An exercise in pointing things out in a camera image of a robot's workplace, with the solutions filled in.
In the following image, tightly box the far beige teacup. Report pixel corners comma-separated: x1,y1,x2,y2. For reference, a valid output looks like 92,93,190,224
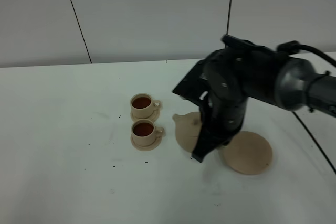
130,93,162,118

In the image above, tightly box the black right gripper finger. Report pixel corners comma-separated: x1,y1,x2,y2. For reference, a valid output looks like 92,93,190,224
215,132,239,150
192,125,226,163

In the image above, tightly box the near beige saucer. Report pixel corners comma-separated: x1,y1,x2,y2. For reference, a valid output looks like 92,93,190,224
130,135,162,151

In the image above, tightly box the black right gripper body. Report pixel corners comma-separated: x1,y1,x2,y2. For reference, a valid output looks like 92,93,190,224
198,87,247,140

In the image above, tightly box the beige teacup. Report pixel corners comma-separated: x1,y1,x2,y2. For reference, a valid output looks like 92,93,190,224
130,93,162,118
131,119,165,137

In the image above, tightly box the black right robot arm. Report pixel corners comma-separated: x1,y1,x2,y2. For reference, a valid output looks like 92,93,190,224
190,35,335,162

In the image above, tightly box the beige teapot saucer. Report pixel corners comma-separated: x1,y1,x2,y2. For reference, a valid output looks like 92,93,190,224
219,131,273,175

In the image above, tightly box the beige teapot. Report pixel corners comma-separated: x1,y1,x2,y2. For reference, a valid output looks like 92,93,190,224
172,112,202,153

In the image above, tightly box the far beige saucer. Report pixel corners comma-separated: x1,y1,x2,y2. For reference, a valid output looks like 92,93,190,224
130,110,160,122

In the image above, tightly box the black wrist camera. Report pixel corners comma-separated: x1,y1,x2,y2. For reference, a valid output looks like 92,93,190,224
172,60,210,107

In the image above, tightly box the near beige teacup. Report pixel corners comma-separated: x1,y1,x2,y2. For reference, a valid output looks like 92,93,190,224
131,119,165,137

